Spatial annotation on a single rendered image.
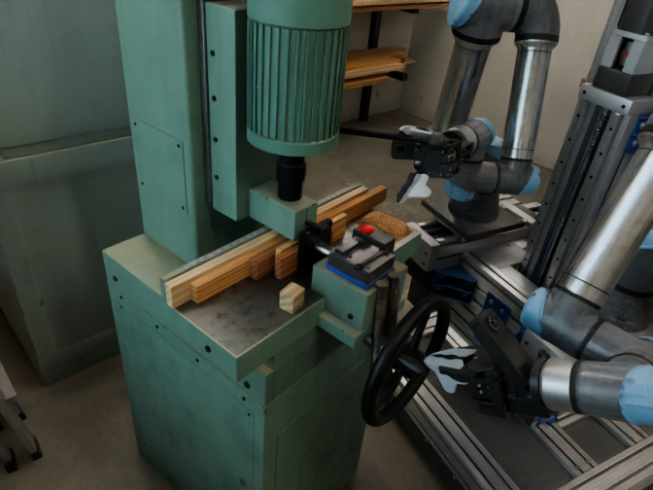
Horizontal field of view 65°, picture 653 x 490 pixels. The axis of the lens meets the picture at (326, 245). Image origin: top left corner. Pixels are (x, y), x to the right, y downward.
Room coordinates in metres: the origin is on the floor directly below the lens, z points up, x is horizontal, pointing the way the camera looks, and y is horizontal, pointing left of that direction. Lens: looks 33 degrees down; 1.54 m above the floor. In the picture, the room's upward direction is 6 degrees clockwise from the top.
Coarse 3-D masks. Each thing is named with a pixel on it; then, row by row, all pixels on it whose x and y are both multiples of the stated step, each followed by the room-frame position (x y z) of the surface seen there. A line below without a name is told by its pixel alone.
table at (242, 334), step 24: (360, 216) 1.13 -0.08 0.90; (336, 240) 1.00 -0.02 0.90; (408, 240) 1.04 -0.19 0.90; (312, 264) 0.90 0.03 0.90; (240, 288) 0.79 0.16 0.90; (264, 288) 0.80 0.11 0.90; (168, 312) 0.72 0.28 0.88; (192, 312) 0.71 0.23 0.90; (216, 312) 0.71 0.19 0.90; (240, 312) 0.72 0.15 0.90; (264, 312) 0.73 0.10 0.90; (288, 312) 0.73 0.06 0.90; (312, 312) 0.76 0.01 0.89; (192, 336) 0.68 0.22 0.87; (216, 336) 0.65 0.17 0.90; (240, 336) 0.66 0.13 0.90; (264, 336) 0.66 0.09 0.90; (288, 336) 0.71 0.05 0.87; (336, 336) 0.74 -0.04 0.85; (360, 336) 0.73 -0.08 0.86; (216, 360) 0.64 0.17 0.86; (240, 360) 0.61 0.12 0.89; (264, 360) 0.66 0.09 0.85
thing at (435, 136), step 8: (344, 128) 1.03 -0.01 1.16; (352, 128) 1.02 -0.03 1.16; (368, 136) 0.99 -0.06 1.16; (376, 136) 0.98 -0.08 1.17; (384, 136) 0.97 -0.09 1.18; (392, 136) 0.96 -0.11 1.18; (400, 136) 0.95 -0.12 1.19; (408, 136) 0.94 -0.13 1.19; (416, 136) 0.93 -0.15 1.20; (424, 136) 0.92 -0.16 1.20; (432, 136) 0.90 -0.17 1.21; (440, 136) 0.90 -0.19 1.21; (432, 144) 0.89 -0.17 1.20; (440, 144) 0.89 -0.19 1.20
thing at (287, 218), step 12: (252, 192) 0.95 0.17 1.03; (264, 192) 0.95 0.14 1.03; (276, 192) 0.95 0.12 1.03; (252, 204) 0.95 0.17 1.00; (264, 204) 0.93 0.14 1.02; (276, 204) 0.91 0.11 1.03; (288, 204) 0.91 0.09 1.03; (300, 204) 0.91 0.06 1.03; (312, 204) 0.92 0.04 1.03; (252, 216) 0.95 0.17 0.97; (264, 216) 0.93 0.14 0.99; (276, 216) 0.91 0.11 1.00; (288, 216) 0.89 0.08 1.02; (300, 216) 0.89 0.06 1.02; (312, 216) 0.92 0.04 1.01; (276, 228) 0.91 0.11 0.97; (288, 228) 0.89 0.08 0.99; (300, 228) 0.89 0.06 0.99
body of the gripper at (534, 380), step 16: (480, 352) 0.62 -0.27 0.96; (480, 368) 0.57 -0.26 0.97; (496, 368) 0.57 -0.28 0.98; (480, 384) 0.57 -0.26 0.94; (496, 384) 0.55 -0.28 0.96; (512, 384) 0.55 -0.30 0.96; (528, 384) 0.54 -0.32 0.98; (480, 400) 0.57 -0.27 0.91; (496, 400) 0.54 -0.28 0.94; (512, 400) 0.55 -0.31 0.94; (528, 400) 0.53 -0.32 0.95; (544, 416) 0.52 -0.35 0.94
